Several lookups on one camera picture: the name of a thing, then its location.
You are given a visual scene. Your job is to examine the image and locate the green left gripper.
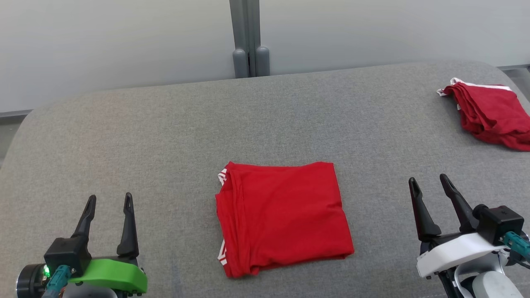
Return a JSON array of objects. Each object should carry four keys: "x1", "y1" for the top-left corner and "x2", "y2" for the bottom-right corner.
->
[{"x1": 17, "y1": 192, "x2": 148, "y2": 298}]

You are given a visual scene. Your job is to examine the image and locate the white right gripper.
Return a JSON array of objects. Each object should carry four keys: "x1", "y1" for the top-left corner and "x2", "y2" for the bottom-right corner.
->
[{"x1": 408, "y1": 173, "x2": 508, "y2": 279}]

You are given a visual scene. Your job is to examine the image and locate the red shorts with white trim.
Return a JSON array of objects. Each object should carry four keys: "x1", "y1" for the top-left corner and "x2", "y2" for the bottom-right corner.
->
[{"x1": 436, "y1": 77, "x2": 530, "y2": 152}]

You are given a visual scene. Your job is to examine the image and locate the red jersey with white sleeves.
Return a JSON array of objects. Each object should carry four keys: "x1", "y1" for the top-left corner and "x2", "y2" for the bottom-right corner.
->
[{"x1": 214, "y1": 161, "x2": 355, "y2": 279}]

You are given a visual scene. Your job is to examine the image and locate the left cable with teal plug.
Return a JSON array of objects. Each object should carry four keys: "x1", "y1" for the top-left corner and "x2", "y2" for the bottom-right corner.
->
[{"x1": 41, "y1": 265, "x2": 73, "y2": 298}]

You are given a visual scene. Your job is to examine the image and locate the cable with teal plug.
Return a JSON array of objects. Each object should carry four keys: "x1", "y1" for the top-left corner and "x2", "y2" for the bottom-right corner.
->
[
  {"x1": 503, "y1": 231, "x2": 530, "y2": 270},
  {"x1": 41, "y1": 265, "x2": 73, "y2": 298}
]

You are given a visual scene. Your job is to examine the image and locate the right cable with teal plug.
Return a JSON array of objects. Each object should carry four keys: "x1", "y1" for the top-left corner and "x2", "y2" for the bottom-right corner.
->
[{"x1": 503, "y1": 231, "x2": 530, "y2": 270}]

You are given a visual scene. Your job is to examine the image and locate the grey partition post with feet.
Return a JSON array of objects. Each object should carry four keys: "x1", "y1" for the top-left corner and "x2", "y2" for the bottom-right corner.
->
[{"x1": 229, "y1": 0, "x2": 270, "y2": 79}]

